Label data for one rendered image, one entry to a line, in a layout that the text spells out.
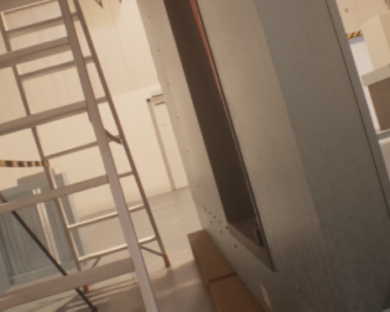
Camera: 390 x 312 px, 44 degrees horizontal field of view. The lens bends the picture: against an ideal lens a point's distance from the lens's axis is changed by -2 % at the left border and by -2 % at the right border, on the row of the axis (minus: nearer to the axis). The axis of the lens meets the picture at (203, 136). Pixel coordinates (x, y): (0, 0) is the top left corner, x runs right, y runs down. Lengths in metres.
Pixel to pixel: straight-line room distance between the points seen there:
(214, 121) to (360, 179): 0.97
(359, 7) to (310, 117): 12.19
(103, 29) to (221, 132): 10.27
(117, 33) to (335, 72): 11.12
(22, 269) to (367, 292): 3.95
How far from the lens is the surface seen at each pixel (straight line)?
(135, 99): 11.32
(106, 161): 1.27
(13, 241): 4.41
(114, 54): 11.56
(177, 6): 1.61
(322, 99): 0.61
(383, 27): 5.91
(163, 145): 11.21
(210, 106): 1.54
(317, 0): 0.63
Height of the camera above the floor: 0.61
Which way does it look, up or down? 2 degrees up
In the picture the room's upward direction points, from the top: 16 degrees counter-clockwise
